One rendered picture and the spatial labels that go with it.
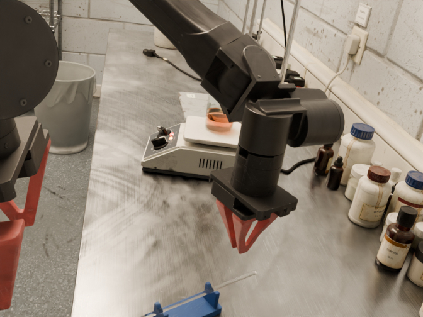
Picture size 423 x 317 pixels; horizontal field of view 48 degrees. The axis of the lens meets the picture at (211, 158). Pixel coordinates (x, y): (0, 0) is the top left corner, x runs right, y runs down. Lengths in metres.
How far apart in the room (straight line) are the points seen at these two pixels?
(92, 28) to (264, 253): 2.70
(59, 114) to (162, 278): 1.89
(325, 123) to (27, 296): 1.40
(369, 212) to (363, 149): 0.16
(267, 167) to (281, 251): 0.29
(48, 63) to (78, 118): 2.32
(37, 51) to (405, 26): 1.04
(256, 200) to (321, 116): 0.13
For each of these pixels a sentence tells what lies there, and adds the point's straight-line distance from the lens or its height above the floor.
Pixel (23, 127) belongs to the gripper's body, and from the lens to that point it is 0.38.
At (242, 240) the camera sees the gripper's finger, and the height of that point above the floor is 0.87.
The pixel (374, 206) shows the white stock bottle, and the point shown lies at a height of 0.80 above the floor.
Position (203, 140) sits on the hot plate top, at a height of 0.84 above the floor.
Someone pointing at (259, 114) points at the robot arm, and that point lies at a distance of 0.53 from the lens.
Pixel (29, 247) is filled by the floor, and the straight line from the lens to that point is 2.00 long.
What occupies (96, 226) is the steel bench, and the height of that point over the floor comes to 0.75.
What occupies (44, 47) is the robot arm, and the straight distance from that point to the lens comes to 0.25.
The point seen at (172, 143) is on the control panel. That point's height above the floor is 0.81.
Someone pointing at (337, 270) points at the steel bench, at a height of 0.75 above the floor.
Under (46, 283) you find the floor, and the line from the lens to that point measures 1.84.
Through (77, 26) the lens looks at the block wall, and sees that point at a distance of 3.34.
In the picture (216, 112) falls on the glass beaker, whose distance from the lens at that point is 0.95.
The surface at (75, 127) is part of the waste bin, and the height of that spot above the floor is 0.16.
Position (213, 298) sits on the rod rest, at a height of 0.77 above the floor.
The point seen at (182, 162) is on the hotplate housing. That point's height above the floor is 0.79.
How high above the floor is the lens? 1.23
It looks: 27 degrees down
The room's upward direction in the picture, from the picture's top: 9 degrees clockwise
